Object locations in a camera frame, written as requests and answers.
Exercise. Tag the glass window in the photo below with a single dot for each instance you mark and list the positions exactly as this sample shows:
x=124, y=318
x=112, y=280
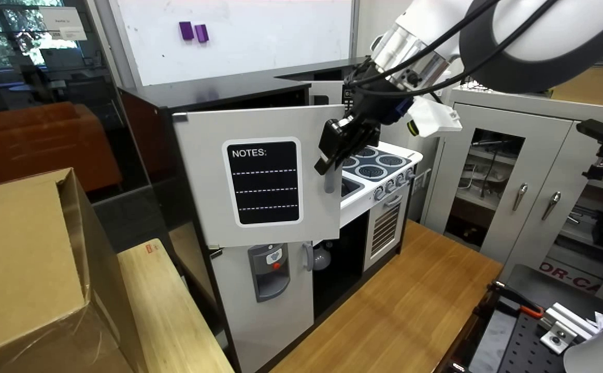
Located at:
x=10, y=42

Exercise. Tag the large whiteboard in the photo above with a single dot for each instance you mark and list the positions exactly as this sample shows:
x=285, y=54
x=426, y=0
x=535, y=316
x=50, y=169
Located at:
x=266, y=34

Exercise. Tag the gray glass cabinet door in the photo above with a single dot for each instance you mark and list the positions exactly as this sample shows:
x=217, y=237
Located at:
x=556, y=165
x=459, y=207

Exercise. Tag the large brown cardboard box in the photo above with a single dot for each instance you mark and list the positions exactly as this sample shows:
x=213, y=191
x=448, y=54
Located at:
x=17, y=261

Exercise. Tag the orange black clamp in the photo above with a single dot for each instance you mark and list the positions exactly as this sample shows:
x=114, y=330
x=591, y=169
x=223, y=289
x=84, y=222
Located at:
x=525, y=306

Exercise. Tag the flat brown cardboard box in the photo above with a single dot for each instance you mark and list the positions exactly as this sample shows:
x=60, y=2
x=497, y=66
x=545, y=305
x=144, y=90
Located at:
x=597, y=90

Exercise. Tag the toy stove top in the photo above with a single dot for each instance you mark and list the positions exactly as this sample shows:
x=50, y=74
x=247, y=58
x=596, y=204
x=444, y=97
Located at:
x=375, y=165

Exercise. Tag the purple magnet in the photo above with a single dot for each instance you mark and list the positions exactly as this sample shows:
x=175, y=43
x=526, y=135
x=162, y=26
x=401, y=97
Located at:
x=201, y=34
x=186, y=30

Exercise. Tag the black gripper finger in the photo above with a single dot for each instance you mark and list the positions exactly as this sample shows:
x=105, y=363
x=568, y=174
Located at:
x=334, y=142
x=370, y=135

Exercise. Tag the gray metal cabinet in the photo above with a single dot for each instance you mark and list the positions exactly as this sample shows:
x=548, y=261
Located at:
x=556, y=115

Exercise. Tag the white notes cabinet door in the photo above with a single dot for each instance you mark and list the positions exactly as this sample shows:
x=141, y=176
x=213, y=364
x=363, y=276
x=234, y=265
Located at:
x=204, y=179

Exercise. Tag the black perforated breadboard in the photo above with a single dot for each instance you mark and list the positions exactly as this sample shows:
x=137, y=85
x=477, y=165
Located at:
x=520, y=344

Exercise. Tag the aluminium angle bracket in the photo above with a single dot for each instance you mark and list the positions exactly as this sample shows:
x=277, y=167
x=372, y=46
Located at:
x=563, y=327

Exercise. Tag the white dispenser fridge door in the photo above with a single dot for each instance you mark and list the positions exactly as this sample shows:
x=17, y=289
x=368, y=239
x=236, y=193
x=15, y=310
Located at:
x=259, y=324

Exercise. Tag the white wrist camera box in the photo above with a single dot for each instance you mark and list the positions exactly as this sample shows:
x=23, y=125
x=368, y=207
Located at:
x=436, y=116

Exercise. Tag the gray toy stove knob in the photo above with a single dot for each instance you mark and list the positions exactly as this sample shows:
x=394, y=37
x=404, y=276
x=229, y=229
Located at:
x=410, y=172
x=390, y=187
x=381, y=193
x=401, y=180

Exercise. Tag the white toy microwave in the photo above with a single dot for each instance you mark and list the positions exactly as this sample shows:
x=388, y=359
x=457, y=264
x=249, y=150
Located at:
x=323, y=90

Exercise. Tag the white toy oven door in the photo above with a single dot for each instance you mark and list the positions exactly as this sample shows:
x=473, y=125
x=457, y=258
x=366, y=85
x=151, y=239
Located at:
x=384, y=231

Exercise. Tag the black white toy kitchen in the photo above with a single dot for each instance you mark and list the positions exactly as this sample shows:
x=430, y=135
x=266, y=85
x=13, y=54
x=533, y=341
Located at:
x=197, y=93

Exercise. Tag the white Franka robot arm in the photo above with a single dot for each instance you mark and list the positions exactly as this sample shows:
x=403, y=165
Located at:
x=556, y=42

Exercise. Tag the brown wooden furniture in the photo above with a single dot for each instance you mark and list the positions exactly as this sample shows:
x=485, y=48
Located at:
x=31, y=145

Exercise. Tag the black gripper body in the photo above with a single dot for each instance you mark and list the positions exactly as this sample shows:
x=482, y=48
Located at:
x=375, y=100

